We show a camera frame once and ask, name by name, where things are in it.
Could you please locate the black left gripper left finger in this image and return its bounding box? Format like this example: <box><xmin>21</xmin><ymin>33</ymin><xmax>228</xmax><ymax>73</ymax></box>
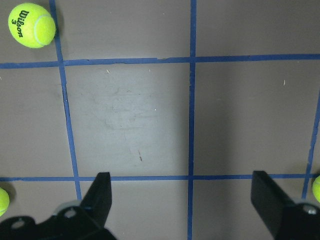
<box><xmin>80</xmin><ymin>172</ymin><xmax>111</xmax><ymax>228</ymax></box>

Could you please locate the Wilson yellow tennis ball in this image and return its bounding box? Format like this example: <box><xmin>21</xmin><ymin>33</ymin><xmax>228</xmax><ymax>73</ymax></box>
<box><xmin>7</xmin><ymin>2</ymin><xmax>56</xmax><ymax>49</ymax></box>

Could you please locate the Head yellow tennis ball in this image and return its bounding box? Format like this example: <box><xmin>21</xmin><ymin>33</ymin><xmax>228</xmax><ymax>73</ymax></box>
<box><xmin>312</xmin><ymin>175</ymin><xmax>320</xmax><ymax>202</ymax></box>

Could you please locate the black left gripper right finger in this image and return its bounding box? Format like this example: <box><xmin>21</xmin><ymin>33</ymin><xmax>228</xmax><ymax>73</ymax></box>
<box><xmin>250</xmin><ymin>170</ymin><xmax>296</xmax><ymax>240</ymax></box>

